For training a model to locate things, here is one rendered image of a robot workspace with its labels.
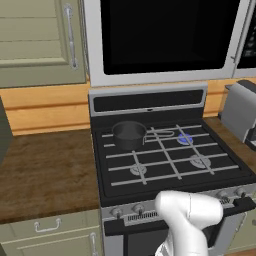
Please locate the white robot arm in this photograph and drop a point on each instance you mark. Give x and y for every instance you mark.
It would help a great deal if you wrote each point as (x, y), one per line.
(186, 216)

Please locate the black gas stove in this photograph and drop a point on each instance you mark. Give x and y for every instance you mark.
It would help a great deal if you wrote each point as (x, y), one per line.
(160, 156)

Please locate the grey stove knob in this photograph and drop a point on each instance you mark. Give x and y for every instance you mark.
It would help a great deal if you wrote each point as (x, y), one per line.
(240, 192)
(117, 211)
(222, 195)
(138, 209)

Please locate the dark grey saucepan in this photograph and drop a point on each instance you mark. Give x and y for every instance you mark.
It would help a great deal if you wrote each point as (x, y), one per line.
(129, 134)

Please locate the silver microwave oven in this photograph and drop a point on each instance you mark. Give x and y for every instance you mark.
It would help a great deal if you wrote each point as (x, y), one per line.
(166, 36)

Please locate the silver toaster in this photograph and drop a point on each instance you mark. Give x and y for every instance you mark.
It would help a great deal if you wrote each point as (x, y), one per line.
(240, 113)

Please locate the dark grey appliance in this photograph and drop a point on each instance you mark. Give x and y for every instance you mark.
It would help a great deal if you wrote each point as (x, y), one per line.
(4, 131)

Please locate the green drawer front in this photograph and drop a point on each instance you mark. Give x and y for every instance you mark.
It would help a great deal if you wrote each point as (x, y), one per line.
(50, 227)

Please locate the green base cupboard door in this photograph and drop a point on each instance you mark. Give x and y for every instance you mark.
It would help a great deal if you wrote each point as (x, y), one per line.
(53, 246)

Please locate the green base cupboard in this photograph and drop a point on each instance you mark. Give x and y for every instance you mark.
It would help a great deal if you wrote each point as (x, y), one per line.
(245, 233)

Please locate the green wall cupboard door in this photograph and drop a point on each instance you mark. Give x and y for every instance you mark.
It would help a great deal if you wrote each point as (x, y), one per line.
(36, 40)

